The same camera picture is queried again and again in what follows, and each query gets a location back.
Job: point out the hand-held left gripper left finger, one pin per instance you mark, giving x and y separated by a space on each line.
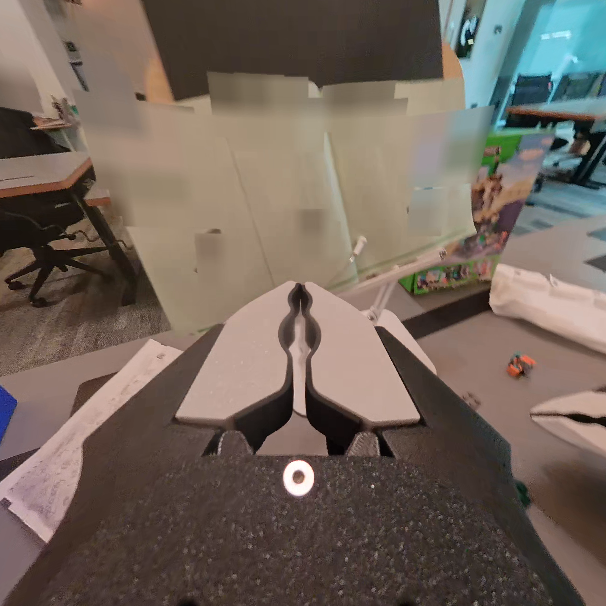
236 369

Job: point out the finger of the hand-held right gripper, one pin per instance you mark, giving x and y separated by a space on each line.
587 435
577 402

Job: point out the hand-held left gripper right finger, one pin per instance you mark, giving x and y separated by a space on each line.
364 369

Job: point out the grey brick baseplate build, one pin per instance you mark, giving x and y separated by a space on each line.
473 400

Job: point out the grey desk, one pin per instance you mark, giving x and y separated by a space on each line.
473 360

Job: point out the wood-edged office desk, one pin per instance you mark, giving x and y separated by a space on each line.
42 173
549 113

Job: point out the white book stand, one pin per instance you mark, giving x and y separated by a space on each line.
412 341

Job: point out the orange teal brick figure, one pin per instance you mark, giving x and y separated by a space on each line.
518 367

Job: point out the crumpled white paper bag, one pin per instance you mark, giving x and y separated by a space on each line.
544 303

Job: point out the large printed paper bag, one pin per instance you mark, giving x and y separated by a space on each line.
57 449

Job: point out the green toy set box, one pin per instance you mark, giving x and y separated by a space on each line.
516 199

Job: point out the blue storage bin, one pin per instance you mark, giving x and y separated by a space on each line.
5 412

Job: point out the black office chair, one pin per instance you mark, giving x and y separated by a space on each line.
532 87
28 222

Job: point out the small wooden shelf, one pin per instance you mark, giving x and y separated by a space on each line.
52 124

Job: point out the dark panel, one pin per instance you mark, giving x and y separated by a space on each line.
284 42

